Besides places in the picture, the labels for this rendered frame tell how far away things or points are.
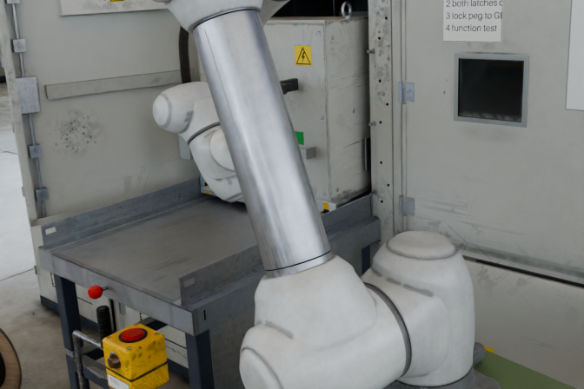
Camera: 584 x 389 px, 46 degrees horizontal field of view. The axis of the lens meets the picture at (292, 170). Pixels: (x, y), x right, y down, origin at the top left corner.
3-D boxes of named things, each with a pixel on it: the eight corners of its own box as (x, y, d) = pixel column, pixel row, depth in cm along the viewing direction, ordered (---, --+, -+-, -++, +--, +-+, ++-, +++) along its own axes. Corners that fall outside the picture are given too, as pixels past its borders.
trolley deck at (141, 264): (195, 337, 142) (192, 310, 141) (41, 267, 182) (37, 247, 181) (381, 239, 191) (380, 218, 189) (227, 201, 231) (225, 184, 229)
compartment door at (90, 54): (26, 220, 205) (-15, -37, 186) (216, 181, 237) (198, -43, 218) (31, 227, 200) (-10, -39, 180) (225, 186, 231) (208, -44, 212)
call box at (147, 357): (133, 404, 118) (127, 351, 116) (107, 388, 124) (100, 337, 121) (170, 383, 124) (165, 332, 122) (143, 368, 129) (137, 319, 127)
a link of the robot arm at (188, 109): (190, 95, 164) (216, 141, 162) (137, 105, 153) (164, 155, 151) (213, 69, 157) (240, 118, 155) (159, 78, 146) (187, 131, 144)
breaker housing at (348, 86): (332, 206, 182) (325, 20, 170) (207, 179, 215) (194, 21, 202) (431, 164, 219) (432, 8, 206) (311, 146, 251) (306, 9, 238)
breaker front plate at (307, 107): (328, 207, 182) (321, 23, 170) (206, 180, 213) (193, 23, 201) (330, 206, 183) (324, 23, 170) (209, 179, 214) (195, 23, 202)
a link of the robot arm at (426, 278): (496, 360, 111) (498, 236, 104) (414, 408, 102) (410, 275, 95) (424, 321, 124) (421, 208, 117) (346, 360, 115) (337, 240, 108)
